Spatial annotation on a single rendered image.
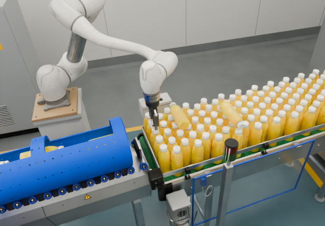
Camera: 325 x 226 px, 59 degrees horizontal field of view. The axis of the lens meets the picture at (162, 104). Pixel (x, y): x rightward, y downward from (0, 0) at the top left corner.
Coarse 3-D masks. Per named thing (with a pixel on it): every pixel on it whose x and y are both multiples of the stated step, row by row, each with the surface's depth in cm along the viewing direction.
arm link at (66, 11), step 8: (56, 0) 145; (64, 0) 146; (72, 0) 147; (56, 8) 144; (64, 8) 144; (72, 8) 145; (80, 8) 148; (56, 16) 146; (64, 16) 143; (72, 16) 143; (64, 24) 145
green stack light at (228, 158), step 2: (224, 152) 136; (224, 154) 136; (226, 154) 135; (228, 154) 134; (234, 154) 134; (236, 154) 136; (224, 156) 137; (226, 156) 136; (228, 156) 135; (230, 156) 135; (232, 156) 135; (234, 156) 135; (224, 158) 138; (226, 158) 137; (228, 158) 136; (230, 158) 136; (232, 158) 136; (234, 158) 136; (226, 160) 137; (228, 160) 137; (230, 160) 136; (232, 160) 136; (234, 160) 137
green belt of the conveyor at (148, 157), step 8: (144, 136) 190; (296, 136) 183; (304, 136) 183; (144, 144) 185; (280, 144) 179; (144, 152) 182; (248, 152) 175; (256, 152) 174; (152, 160) 174; (224, 160) 171; (152, 168) 170; (168, 176) 164
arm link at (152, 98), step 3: (144, 93) 146; (156, 93) 145; (159, 93) 147; (144, 96) 147; (147, 96) 146; (150, 96) 145; (153, 96) 145; (156, 96) 146; (159, 96) 148; (144, 99) 150; (147, 99) 147; (150, 99) 146; (153, 99) 147; (156, 99) 147; (150, 102) 147; (153, 102) 148
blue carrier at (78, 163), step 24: (120, 120) 154; (48, 144) 161; (72, 144) 166; (96, 144) 144; (120, 144) 146; (0, 168) 134; (24, 168) 136; (48, 168) 138; (72, 168) 141; (96, 168) 145; (120, 168) 153; (0, 192) 134; (24, 192) 139
